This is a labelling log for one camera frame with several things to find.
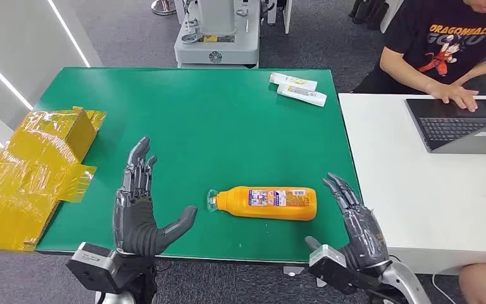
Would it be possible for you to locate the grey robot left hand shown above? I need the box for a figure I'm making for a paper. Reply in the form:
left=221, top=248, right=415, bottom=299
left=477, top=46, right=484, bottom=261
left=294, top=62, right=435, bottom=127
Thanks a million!
left=112, top=136, right=198, bottom=258

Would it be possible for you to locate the white tube with grey label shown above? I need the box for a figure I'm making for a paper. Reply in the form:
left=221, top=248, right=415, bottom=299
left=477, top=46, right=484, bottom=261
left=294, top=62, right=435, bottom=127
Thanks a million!
left=276, top=84, right=328, bottom=108

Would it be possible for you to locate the dark grey laptop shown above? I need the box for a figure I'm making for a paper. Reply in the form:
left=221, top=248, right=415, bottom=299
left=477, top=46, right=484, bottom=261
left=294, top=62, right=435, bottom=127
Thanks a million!
left=405, top=98, right=486, bottom=155

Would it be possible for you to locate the white cable on floor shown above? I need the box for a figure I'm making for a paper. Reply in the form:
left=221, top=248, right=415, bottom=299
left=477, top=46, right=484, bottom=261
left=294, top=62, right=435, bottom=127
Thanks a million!
left=430, top=274, right=458, bottom=304

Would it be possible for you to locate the white machine base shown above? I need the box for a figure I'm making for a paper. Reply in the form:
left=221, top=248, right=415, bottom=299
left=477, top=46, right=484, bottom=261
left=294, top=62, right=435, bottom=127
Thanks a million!
left=173, top=0, right=261, bottom=69

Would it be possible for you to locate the chrome round stand base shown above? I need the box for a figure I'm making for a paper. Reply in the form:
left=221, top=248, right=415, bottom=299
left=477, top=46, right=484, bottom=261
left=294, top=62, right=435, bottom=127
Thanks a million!
left=151, top=0, right=178, bottom=16

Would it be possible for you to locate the white upright panel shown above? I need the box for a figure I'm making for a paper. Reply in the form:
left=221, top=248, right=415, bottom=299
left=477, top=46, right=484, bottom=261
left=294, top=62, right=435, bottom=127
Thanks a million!
left=266, top=0, right=293, bottom=34

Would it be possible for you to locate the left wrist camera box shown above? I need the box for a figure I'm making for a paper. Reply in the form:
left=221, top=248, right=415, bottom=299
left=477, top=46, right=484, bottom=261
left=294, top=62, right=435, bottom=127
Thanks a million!
left=66, top=242, right=122, bottom=295

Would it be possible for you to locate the person at white desk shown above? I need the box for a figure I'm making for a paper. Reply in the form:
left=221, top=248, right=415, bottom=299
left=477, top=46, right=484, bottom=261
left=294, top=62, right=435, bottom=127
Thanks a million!
left=352, top=0, right=486, bottom=113

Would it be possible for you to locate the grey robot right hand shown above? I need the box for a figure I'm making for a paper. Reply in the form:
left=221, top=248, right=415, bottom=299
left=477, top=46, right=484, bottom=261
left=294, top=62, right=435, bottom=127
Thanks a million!
left=304, top=172, right=390, bottom=274

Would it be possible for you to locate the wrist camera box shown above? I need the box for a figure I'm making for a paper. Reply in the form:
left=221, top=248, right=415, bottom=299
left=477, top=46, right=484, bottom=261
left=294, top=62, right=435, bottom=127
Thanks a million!
left=66, top=242, right=122, bottom=295
left=308, top=244, right=380, bottom=295

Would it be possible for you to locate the orange juice bottle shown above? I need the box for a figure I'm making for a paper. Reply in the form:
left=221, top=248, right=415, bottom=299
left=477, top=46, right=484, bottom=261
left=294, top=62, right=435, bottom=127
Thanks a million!
left=207, top=186, right=318, bottom=222

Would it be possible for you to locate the white tube with yellow print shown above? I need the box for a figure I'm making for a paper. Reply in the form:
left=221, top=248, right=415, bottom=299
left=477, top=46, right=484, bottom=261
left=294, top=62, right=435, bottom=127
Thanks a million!
left=268, top=72, right=318, bottom=92

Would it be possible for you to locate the yellow taped cardboard box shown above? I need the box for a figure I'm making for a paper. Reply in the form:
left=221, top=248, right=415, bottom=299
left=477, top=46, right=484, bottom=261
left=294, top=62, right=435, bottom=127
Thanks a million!
left=0, top=106, right=107, bottom=253

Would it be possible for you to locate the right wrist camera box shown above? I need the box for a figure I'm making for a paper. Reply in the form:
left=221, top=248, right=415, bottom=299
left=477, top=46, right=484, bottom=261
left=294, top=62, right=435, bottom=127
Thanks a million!
left=308, top=244, right=380, bottom=295

